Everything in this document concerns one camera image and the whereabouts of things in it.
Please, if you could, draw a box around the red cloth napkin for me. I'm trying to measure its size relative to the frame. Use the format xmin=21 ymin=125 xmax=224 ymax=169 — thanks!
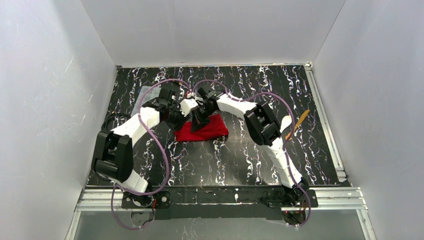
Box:
xmin=174 ymin=114 xmax=229 ymax=142

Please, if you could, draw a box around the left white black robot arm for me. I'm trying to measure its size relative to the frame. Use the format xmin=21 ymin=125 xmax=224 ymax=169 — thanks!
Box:
xmin=91 ymin=88 xmax=198 ymax=196

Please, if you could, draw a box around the purple cable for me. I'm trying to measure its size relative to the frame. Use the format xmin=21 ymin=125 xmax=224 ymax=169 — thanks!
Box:
xmin=192 ymin=78 xmax=313 ymax=229
xmin=110 ymin=78 xmax=193 ymax=231

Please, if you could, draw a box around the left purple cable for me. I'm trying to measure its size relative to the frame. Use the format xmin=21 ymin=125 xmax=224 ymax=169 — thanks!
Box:
xmin=110 ymin=78 xmax=193 ymax=231

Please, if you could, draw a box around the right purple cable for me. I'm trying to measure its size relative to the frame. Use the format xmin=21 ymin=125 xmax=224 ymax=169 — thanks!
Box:
xmin=192 ymin=78 xmax=313 ymax=229

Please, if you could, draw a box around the black coiled cable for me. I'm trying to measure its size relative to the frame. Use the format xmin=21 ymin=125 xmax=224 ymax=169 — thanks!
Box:
xmin=100 ymin=113 xmax=132 ymax=132

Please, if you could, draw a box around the aluminium frame rail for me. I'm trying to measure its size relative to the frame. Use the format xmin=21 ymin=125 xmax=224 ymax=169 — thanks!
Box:
xmin=66 ymin=186 xmax=376 ymax=240

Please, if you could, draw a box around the orange wooden fork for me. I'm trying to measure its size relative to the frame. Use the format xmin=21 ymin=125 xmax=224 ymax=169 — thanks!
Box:
xmin=285 ymin=109 xmax=310 ymax=141

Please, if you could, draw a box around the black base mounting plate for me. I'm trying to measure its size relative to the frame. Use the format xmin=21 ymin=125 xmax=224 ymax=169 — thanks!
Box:
xmin=121 ymin=185 xmax=319 ymax=221

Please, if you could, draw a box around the clear plastic compartment box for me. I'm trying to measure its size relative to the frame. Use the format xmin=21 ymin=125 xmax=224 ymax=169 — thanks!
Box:
xmin=130 ymin=86 xmax=161 ymax=117

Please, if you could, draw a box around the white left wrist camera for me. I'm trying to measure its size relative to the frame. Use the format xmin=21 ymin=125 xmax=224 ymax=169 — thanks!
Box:
xmin=179 ymin=98 xmax=199 ymax=117

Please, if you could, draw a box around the white ceramic spoon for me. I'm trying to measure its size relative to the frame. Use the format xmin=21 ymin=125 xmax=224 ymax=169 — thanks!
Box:
xmin=280 ymin=115 xmax=293 ymax=133

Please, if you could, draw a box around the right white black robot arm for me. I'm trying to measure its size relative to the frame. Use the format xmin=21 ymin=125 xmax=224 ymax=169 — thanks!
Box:
xmin=191 ymin=85 xmax=303 ymax=189

